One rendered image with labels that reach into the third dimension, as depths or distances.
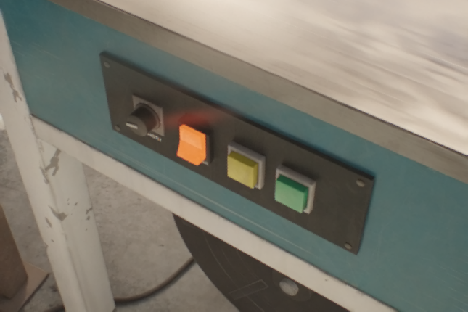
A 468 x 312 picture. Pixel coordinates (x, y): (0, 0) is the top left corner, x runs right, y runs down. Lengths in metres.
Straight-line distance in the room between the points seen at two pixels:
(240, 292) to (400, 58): 0.65
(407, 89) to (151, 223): 0.91
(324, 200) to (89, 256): 0.51
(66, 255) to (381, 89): 0.58
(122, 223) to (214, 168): 0.76
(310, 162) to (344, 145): 0.03
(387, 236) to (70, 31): 0.31
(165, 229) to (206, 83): 0.81
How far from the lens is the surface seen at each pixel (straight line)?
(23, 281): 1.27
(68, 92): 0.66
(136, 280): 1.25
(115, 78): 0.59
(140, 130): 0.58
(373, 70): 0.48
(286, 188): 0.51
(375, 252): 0.54
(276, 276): 0.91
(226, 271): 1.05
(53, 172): 0.82
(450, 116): 0.46
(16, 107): 0.76
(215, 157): 0.56
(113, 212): 1.34
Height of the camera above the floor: 1.03
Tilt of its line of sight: 45 degrees down
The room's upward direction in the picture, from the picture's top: straight up
